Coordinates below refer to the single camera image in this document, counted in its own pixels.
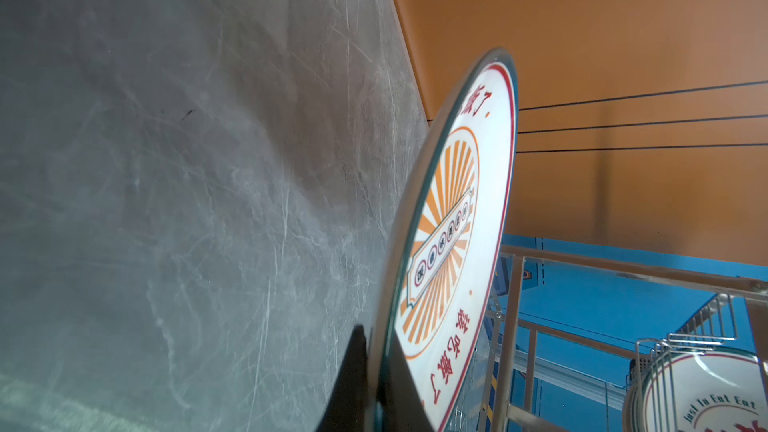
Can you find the steel two-tier dish rack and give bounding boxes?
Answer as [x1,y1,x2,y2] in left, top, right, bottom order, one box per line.
[443,244,768,432]

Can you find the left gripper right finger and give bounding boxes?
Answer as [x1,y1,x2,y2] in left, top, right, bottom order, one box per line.
[379,351,433,432]

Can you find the white plate orange sunburst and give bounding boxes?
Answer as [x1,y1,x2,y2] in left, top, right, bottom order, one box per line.
[364,48,519,431]

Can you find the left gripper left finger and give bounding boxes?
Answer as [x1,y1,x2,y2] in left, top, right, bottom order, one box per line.
[316,324,368,432]

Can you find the white plate red characters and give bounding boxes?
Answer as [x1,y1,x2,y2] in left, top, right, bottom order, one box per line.
[622,348,767,431]

